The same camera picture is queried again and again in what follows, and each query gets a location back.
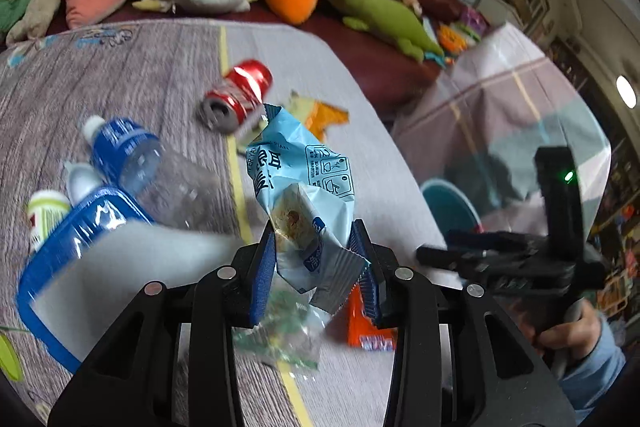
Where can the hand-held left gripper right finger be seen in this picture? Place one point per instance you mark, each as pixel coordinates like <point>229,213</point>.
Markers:
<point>361,264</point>

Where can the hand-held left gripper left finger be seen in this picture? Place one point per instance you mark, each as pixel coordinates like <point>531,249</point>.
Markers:
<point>265,274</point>

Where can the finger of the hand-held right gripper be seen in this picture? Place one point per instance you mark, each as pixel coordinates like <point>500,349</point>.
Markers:
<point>495,239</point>
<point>450,257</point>

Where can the teal trash bin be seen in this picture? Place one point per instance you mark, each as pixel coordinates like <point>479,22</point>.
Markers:
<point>450,207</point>

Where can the orange red snack packet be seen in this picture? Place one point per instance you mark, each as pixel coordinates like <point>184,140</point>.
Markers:
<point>367,329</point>

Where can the light blue snack packet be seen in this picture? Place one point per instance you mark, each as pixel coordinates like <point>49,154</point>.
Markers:
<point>300,167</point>

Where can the yellow orange snack wrapper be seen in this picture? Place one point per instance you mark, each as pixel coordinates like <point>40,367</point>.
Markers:
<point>322,114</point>

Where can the red soda can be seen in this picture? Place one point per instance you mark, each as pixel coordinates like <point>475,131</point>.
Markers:
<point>240,92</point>

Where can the person's right forearm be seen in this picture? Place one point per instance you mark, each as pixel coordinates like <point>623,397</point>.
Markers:
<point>600,382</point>

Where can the person's right hand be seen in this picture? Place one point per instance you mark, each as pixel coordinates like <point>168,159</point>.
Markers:
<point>585,332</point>

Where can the cluttered shelf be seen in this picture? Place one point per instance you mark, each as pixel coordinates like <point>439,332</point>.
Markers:
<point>615,217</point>

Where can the clear green plastic wrapper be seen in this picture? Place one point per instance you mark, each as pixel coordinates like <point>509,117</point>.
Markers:
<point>280,332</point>

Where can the plaid cloth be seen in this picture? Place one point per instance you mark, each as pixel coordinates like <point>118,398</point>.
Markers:
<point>500,107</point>

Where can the round ceiling lamp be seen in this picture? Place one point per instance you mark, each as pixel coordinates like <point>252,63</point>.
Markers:
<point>626,91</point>

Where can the blue label water bottle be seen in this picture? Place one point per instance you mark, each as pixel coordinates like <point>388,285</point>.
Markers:
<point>125,147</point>

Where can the dark red leather sofa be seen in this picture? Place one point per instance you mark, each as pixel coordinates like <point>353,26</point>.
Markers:
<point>380,67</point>

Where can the colourful toy pile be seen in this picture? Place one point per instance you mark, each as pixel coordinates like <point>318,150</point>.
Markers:
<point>462,32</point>

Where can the white capped plastic bottle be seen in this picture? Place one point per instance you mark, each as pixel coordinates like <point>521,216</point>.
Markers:
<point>82,182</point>

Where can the blue rimmed plastic tray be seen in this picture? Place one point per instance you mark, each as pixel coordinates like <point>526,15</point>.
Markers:
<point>60,247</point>

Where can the small white green-label bottle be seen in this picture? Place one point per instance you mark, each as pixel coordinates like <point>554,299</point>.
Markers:
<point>46,214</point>

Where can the small brown plush toy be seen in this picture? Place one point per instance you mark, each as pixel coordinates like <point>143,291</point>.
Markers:
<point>407,2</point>

